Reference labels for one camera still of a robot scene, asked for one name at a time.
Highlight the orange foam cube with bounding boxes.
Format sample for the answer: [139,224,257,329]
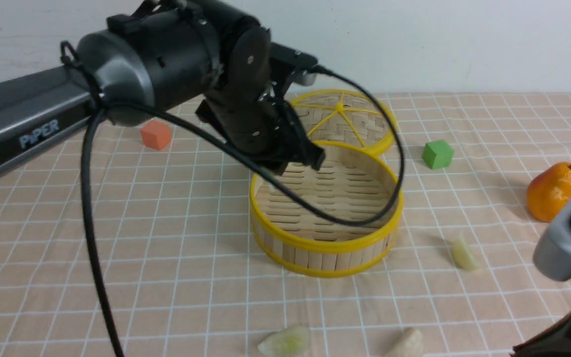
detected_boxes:
[140,120,172,151]

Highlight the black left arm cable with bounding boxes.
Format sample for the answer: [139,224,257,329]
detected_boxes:
[59,41,406,357]

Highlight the greenish dumpling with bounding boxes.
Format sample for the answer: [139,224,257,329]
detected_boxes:
[257,326,311,357]

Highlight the orange-red toy pear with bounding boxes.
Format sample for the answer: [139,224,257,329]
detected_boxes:
[526,161,571,222]

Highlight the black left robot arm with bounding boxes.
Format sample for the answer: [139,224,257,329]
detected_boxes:
[0,0,326,177]

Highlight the bamboo steamer tray yellow rim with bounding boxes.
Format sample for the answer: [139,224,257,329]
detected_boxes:
[249,141,404,278]

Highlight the checkered beige tablecloth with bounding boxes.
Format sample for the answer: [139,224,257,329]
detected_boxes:
[0,93,571,357]

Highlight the bamboo steamer lid yellow rim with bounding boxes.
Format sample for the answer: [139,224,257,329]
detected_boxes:
[290,89,394,156]

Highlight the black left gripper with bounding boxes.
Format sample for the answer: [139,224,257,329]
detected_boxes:
[196,26,326,175]

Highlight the pale dumpling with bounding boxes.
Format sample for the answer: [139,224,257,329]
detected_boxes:
[451,237,482,271]
[384,328,424,357]

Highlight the green foam cube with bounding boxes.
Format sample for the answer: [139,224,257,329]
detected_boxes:
[422,139,454,170]

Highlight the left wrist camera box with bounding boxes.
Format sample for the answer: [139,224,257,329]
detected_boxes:
[270,42,319,91]

